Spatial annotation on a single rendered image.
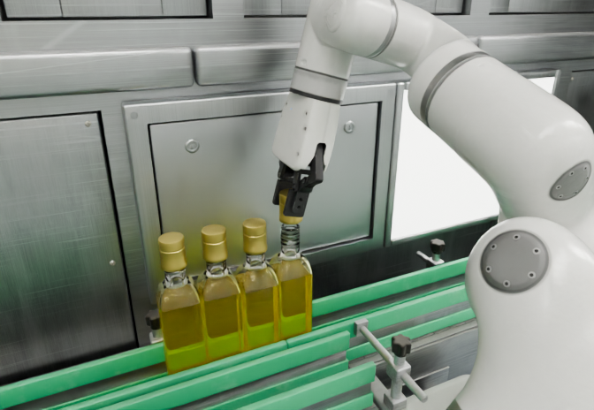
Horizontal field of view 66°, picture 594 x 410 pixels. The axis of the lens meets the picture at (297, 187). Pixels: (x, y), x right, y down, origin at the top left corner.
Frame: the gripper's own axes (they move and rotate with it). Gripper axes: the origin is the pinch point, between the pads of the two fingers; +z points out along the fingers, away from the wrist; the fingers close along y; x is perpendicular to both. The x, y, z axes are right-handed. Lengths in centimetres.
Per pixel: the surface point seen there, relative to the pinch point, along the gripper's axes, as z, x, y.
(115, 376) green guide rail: 32.1, -19.9, -3.0
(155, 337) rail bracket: 26.6, -14.7, -4.4
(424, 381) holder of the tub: 31.4, 33.7, 6.3
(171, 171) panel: 1.7, -14.9, -12.2
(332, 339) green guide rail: 20.5, 10.0, 6.5
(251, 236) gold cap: 5.6, -5.5, 1.9
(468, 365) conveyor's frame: 29, 45, 6
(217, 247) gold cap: 7.5, -10.2, 2.0
